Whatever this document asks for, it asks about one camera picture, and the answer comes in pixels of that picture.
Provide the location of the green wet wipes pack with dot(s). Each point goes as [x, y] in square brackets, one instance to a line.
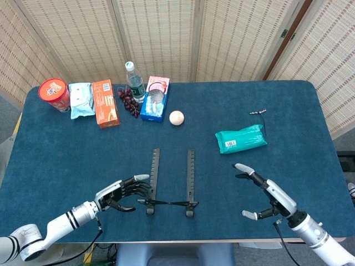
[241, 140]

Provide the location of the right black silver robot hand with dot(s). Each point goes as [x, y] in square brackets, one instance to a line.
[280, 196]

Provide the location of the dark red grape bunch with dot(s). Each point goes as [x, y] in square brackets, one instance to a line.
[128, 101]

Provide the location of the blue cookie box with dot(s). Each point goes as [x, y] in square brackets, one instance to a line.
[155, 102]

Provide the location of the black folding stand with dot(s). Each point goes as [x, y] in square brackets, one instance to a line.
[154, 171]

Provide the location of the orange snack box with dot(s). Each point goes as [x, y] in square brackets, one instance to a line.
[106, 105]

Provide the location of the light blue snack bag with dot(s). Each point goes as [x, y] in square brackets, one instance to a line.
[81, 101]

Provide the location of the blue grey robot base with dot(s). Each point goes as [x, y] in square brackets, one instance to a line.
[172, 255]

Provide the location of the pale peach ball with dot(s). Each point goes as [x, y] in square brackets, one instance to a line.
[176, 118]

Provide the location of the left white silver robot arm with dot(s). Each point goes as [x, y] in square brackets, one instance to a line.
[61, 220]

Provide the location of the brown wooden post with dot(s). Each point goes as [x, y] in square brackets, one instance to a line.
[278, 55]

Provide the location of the black box on floor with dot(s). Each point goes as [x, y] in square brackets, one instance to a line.
[348, 162]

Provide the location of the black metal screen hinge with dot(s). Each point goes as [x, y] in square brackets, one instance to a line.
[293, 37]
[284, 33]

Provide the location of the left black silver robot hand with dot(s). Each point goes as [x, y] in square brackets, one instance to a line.
[111, 192]

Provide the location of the woven bamboo folding screen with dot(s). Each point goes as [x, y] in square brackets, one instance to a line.
[158, 36]

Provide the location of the red snack can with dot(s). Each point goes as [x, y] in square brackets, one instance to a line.
[54, 91]

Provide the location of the clear plastic water bottle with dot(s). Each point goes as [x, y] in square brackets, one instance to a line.
[136, 86]

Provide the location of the blue felt table cover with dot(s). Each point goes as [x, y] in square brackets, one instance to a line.
[83, 155]

